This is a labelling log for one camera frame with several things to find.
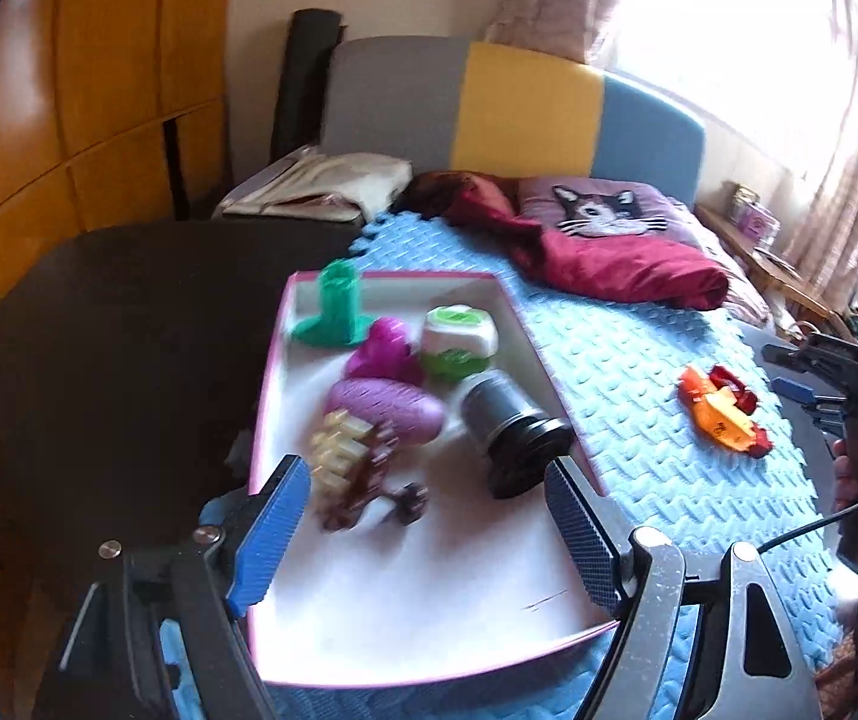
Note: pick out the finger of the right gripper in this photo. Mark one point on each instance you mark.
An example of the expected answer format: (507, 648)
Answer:
(792, 390)
(827, 358)

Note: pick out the purple cat pillow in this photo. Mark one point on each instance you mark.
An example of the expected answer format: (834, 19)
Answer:
(596, 208)

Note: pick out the brown hair claw clip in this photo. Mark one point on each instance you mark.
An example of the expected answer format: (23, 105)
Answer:
(349, 462)

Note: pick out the black rolled mat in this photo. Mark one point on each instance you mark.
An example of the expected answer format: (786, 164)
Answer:
(311, 39)

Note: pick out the green cup holder toy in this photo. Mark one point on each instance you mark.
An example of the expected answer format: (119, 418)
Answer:
(340, 322)

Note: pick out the yellow purple oval case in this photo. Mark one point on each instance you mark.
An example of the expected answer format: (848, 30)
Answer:
(418, 417)

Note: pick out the grey yellow blue headboard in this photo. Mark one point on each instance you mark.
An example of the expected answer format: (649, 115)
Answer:
(448, 104)

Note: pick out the magenta hydrant-shaped toy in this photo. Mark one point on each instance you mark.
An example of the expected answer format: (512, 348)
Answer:
(386, 353)

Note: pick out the pink shallow cardboard box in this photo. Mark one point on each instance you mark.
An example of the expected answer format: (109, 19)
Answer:
(475, 585)

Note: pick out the green white plug-in device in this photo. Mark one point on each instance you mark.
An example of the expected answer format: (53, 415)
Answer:
(457, 341)

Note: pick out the pink striped duvet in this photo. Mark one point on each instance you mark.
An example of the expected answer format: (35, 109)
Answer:
(743, 302)

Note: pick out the wooden wardrobe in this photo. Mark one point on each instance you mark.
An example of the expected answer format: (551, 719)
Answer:
(112, 112)

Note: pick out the maroon blanket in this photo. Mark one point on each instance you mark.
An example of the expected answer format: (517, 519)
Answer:
(622, 268)

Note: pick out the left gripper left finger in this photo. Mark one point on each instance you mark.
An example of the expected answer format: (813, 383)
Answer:
(258, 533)

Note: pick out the blue foam puzzle mat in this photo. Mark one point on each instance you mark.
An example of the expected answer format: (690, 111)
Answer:
(616, 369)

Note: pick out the black cylindrical filter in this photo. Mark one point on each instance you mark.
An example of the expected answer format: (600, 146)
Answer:
(517, 437)

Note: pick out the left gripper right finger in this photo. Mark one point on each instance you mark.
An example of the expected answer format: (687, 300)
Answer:
(596, 533)

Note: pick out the purple gift box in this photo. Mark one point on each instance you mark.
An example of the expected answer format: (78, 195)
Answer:
(748, 214)

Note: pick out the white folded bag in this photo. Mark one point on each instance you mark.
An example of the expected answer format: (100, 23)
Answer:
(309, 185)

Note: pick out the orange cube block toy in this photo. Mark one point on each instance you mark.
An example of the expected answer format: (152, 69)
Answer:
(715, 415)

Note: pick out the wooden side table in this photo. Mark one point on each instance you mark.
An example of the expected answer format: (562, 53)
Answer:
(767, 276)

